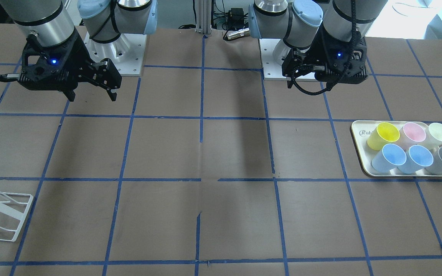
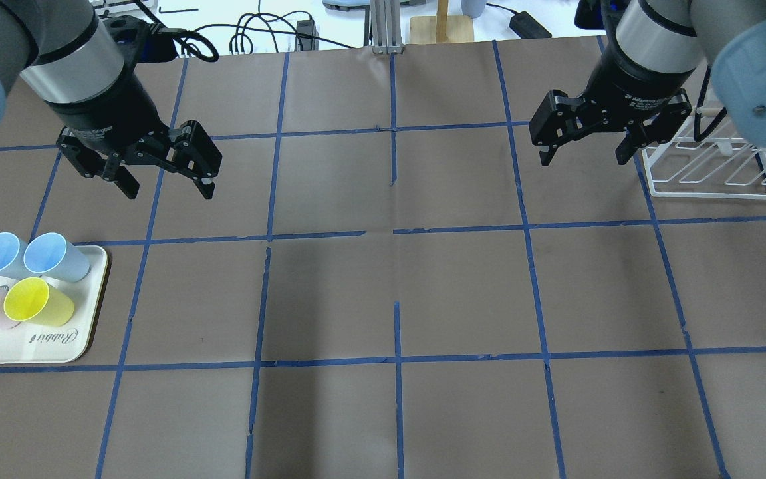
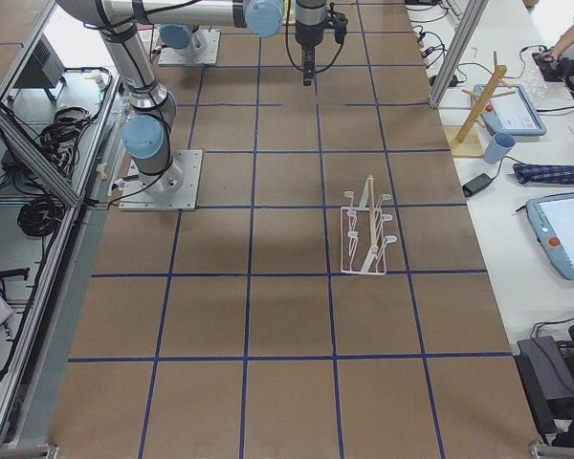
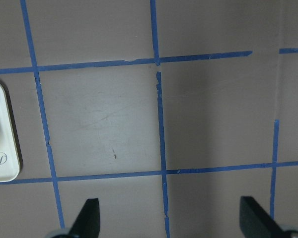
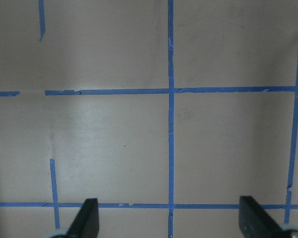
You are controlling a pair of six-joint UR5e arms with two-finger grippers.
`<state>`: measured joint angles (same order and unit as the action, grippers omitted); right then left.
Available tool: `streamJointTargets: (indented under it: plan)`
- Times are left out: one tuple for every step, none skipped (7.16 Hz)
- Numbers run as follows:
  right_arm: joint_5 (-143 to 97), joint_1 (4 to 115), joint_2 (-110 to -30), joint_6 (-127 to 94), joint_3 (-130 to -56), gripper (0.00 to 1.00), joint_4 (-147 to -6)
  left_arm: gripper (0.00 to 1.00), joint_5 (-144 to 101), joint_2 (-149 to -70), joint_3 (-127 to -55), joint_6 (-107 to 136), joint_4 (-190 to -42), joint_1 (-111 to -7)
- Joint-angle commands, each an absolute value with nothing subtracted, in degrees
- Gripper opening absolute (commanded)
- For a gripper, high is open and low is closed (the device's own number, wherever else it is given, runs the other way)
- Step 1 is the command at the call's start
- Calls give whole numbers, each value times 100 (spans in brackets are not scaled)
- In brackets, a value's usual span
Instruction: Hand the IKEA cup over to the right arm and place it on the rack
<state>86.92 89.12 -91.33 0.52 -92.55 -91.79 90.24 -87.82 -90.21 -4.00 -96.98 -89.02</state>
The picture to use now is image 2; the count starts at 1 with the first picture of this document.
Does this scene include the cream plastic tray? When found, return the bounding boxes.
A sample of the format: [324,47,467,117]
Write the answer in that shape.
[0,245,110,364]

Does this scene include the black cable bundle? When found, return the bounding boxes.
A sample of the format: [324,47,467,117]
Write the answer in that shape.
[177,12,320,62]

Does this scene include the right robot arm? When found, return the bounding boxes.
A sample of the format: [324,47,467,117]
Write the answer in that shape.
[529,1,766,166]

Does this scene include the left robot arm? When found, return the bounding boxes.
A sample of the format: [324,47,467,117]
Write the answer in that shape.
[0,1,222,199]

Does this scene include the wooden mug tree stand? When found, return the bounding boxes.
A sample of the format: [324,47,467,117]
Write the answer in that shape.
[407,1,475,45]

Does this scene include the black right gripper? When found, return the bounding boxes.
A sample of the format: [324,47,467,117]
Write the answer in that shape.
[529,51,691,166]

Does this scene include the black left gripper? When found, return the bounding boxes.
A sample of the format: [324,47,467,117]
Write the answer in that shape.
[56,72,223,200]

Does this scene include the black power adapter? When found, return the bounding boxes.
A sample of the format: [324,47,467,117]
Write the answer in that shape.
[509,11,553,39]

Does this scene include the white wire cup rack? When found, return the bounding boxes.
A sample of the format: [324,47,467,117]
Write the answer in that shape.
[641,113,766,200]

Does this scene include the yellow plastic cup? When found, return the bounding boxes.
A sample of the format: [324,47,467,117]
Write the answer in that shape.
[3,277,75,327]

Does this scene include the light blue plastic cup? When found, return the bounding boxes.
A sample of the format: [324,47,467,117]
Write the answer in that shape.
[23,232,90,283]

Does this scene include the aluminium frame post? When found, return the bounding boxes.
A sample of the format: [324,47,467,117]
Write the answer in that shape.
[370,1,404,55]

